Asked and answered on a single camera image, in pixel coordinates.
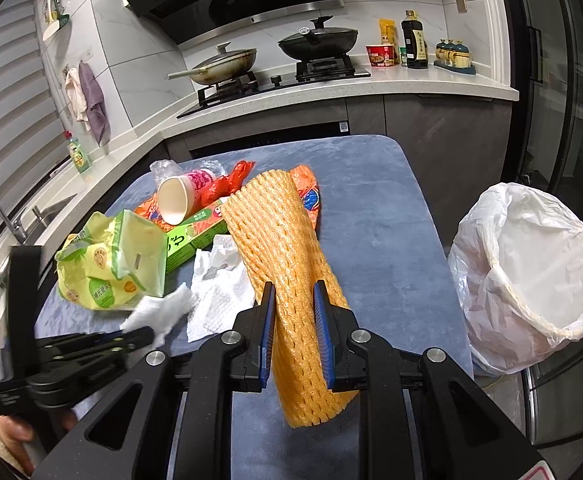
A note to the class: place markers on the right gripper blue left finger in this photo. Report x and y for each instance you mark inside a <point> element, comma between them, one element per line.
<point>250,370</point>

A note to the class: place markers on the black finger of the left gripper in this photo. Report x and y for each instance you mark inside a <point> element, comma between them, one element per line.
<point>121,339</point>

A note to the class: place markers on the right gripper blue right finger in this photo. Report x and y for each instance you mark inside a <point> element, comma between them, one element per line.
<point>333,326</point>

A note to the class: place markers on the yellow green tissue packet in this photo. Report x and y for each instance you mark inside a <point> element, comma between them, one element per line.
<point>112,261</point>

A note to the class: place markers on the orange foam fruit net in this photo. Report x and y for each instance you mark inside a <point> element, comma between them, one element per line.
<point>277,242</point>

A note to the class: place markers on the white tissue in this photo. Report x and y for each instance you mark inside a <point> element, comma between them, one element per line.
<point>162,315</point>

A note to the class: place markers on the red plastic wrapper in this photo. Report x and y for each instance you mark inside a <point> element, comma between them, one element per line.
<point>226,185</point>

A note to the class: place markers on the white lined trash bin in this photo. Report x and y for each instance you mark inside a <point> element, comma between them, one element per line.
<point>517,265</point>

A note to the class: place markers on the person's left hand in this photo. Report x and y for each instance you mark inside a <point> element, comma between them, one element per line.
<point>14,434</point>

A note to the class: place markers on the white paper receipt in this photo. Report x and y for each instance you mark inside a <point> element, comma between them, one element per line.
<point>221,289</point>

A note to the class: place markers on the green cardboard box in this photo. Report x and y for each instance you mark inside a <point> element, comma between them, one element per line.
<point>196,232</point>

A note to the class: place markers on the chrome sink faucet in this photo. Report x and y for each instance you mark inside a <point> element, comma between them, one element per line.
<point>14,226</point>

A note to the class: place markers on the clear plastic bag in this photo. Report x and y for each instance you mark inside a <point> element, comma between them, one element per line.
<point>164,169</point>

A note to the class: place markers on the green dish soap bottle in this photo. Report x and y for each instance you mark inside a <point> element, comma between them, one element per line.
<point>77,154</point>

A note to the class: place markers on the built-in black oven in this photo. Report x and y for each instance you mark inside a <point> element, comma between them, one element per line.
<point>295,134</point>

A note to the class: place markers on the purple hanging towel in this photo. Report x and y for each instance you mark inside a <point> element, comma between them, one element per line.
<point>95,103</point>

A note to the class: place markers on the black gas stove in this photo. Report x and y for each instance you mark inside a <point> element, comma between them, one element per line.
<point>321,70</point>

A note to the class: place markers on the pink hanging cloth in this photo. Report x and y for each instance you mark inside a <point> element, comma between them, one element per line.
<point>75,96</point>

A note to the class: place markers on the red instant noodle cup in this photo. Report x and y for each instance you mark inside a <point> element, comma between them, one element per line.
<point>381,55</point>

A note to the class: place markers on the steel frying pan with lid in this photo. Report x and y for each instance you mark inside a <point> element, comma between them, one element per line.
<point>224,65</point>

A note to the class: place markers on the black wok with lid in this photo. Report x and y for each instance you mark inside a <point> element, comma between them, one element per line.
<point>320,41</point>

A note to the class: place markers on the dark soy sauce bottle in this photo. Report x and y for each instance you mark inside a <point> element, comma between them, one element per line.
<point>415,42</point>

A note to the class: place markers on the wall shelf with bottles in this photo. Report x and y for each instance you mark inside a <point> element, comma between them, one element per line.
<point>55,18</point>

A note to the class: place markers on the wall power socket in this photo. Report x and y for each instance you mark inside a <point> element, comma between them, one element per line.
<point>461,6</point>

